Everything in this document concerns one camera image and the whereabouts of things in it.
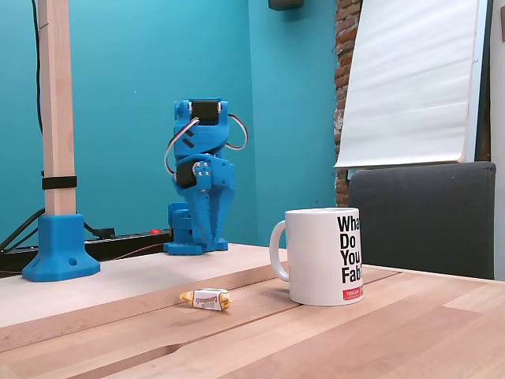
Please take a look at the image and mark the thin red wire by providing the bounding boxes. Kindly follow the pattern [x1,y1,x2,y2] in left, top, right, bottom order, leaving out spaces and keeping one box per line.
[0,243,167,278]

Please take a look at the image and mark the pale wooden base board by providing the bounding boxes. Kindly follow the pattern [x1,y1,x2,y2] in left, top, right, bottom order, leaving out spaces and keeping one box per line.
[0,242,290,328]

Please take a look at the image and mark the wooden post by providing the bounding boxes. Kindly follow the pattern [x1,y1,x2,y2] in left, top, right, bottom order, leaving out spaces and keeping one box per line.
[37,0,78,217]

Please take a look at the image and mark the black cable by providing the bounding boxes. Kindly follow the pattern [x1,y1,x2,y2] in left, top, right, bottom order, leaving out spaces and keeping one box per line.
[31,0,45,137]

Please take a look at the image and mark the white mug black lettering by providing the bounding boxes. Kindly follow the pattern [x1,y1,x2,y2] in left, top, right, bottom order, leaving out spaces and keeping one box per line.
[269,206,365,307]

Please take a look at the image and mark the black strap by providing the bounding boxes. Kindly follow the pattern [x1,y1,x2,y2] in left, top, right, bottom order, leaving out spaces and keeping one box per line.
[41,176,78,191]

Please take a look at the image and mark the yellow white sweet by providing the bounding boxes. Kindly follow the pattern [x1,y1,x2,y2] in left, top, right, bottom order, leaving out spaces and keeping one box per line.
[179,287,234,313]

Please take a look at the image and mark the blue post base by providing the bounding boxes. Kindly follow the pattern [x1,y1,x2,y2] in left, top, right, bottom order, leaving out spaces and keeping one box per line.
[21,212,102,283]

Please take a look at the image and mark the white flipchart pad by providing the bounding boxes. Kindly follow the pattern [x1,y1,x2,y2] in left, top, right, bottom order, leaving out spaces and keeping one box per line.
[333,0,491,170]

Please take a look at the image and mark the black power strip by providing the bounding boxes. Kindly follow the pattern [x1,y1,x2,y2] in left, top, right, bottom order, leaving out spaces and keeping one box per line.
[0,230,174,270]

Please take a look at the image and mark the black wall box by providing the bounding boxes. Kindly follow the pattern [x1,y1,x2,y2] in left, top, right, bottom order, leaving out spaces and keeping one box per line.
[267,0,306,11]

